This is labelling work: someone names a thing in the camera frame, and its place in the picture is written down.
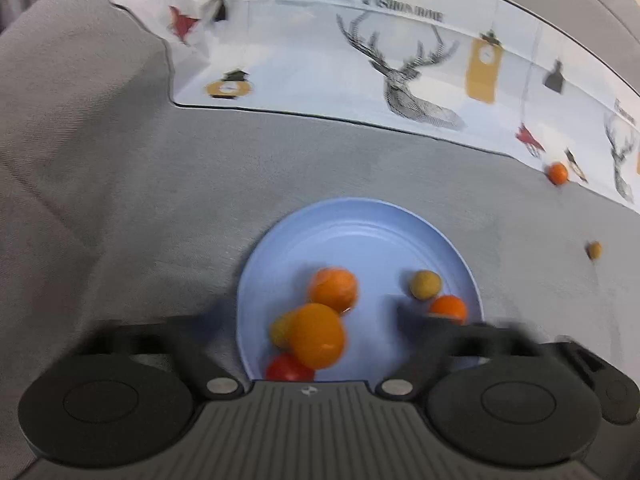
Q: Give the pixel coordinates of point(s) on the red tomato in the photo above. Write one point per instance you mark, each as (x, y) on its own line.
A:
(287, 369)

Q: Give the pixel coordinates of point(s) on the small brown fruit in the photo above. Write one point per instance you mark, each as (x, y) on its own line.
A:
(594, 250)

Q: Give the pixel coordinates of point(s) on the small orange tangerine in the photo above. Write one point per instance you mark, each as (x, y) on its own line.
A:
(333, 288)
(448, 308)
(557, 173)

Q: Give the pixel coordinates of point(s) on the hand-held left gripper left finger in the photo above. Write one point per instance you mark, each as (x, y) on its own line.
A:
(217, 317)

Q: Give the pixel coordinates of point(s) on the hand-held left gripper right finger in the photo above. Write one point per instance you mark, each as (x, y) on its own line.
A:
(425, 332)

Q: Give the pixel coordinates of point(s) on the small yellow fruit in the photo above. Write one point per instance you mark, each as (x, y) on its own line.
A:
(426, 284)
(280, 331)

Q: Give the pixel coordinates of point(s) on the light blue plate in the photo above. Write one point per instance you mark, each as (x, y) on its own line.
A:
(360, 240)

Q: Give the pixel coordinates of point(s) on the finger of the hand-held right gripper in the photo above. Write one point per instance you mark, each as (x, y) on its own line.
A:
(565, 352)

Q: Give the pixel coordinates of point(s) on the large orange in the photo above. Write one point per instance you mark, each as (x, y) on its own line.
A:
(317, 335)

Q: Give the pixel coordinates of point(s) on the grey printed deer bed sheet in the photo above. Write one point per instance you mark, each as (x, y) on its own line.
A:
(150, 185)

